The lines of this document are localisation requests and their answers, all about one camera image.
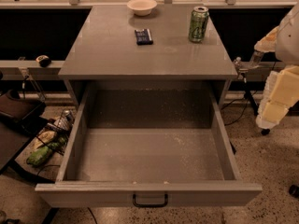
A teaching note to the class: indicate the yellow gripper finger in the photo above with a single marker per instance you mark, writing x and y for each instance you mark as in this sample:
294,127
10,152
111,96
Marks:
268,42
281,92

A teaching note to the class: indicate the green soda can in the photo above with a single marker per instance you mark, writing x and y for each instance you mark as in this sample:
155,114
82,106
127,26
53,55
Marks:
198,23

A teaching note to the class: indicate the blue rxbar blueberry bar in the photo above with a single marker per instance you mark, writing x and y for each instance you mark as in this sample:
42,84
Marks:
143,37

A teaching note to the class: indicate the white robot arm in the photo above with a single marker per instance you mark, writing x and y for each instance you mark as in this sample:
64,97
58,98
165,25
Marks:
287,45

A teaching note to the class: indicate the open grey top drawer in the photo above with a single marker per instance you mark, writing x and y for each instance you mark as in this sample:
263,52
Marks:
148,142

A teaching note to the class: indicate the clear plastic water bottle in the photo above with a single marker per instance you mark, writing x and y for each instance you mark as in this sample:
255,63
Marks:
255,59

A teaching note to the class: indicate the white paper bowl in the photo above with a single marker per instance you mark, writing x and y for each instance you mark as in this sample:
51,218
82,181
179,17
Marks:
142,7

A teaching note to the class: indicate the grey cabinet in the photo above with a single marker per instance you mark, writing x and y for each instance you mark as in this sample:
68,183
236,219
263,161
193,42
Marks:
106,47

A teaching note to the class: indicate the black tape measure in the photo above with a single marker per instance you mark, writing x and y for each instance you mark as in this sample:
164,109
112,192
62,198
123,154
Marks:
43,60

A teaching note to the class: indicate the yellow snack bag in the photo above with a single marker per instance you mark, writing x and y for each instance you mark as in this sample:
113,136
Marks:
44,138

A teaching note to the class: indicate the green chip bag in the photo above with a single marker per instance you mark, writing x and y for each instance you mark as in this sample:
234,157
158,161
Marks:
42,154

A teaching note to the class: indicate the dark brown chair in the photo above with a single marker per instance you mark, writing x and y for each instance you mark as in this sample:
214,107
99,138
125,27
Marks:
20,122

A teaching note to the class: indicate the black drawer handle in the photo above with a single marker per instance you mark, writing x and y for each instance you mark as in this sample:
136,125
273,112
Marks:
150,201

